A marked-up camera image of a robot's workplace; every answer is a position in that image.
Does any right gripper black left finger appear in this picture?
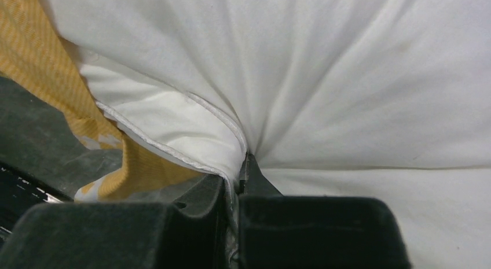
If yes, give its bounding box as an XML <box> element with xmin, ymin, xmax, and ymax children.
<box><xmin>1</xmin><ymin>175</ymin><xmax>226</xmax><ymax>268</ymax></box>

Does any white pillow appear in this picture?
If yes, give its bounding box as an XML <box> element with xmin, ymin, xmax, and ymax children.
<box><xmin>39</xmin><ymin>0</ymin><xmax>490</xmax><ymax>268</ymax></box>

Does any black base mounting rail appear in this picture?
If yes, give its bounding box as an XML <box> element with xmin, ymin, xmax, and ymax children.
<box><xmin>1</xmin><ymin>161</ymin><xmax>73</xmax><ymax>245</ymax></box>

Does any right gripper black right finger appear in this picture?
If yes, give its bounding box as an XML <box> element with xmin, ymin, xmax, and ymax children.
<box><xmin>238</xmin><ymin>154</ymin><xmax>412</xmax><ymax>268</ymax></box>

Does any blue orange cartoon pillowcase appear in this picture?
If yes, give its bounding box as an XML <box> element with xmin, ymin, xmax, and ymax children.
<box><xmin>1</xmin><ymin>0</ymin><xmax>200</xmax><ymax>202</ymax></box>

